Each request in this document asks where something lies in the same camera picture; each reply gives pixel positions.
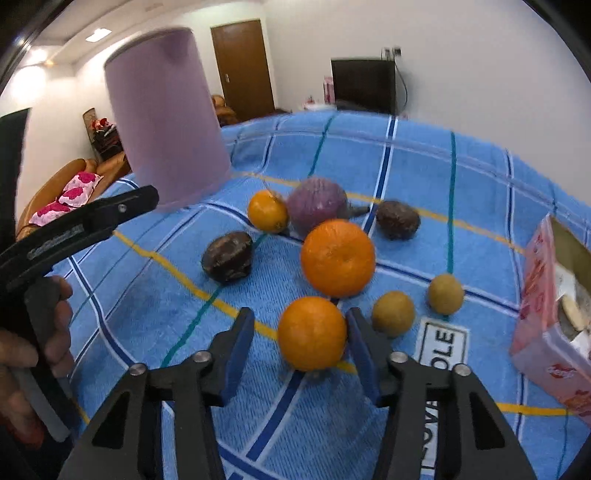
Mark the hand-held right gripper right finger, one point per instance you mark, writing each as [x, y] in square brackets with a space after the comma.
[364, 357]

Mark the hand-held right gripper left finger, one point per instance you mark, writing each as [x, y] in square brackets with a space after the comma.
[238, 353]

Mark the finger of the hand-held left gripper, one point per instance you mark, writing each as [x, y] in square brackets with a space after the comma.
[124, 207]

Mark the tan longan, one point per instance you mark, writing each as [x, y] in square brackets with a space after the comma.
[393, 314]
[445, 293]

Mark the medium orange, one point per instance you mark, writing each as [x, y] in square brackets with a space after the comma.
[311, 333]

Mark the purple kettle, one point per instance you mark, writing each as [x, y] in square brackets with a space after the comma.
[166, 115]

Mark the red patterned packet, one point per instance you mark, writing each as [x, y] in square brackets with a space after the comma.
[540, 295]

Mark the person's left hand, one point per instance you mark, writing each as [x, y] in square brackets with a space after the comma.
[16, 344]

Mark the pink floral cushion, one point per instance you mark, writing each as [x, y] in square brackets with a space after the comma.
[74, 197]
[87, 181]
[48, 213]

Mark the brown leather sofa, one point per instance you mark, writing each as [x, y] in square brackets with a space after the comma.
[87, 166]

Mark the black rack with red items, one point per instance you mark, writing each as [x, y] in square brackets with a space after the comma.
[105, 138]

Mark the dark passion fruit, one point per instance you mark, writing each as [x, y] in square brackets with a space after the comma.
[227, 256]
[398, 219]

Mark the large orange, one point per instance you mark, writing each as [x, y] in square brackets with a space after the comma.
[338, 258]

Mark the carved wooden chair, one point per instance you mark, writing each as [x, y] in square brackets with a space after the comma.
[224, 110]

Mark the small orange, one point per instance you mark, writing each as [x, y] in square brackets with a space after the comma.
[268, 211]

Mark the purple onion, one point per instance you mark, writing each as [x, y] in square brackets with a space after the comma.
[316, 205]

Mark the rectangular ceiling light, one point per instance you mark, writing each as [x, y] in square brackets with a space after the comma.
[99, 34]

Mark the brown wooden door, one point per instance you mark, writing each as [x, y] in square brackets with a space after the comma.
[242, 69]

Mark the blue plaid blanket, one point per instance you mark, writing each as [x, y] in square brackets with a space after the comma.
[415, 175]

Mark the tall pink box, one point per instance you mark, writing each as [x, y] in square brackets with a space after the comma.
[328, 90]

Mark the black television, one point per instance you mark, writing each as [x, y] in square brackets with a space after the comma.
[364, 85]

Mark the wall socket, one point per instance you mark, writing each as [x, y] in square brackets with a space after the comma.
[392, 51]

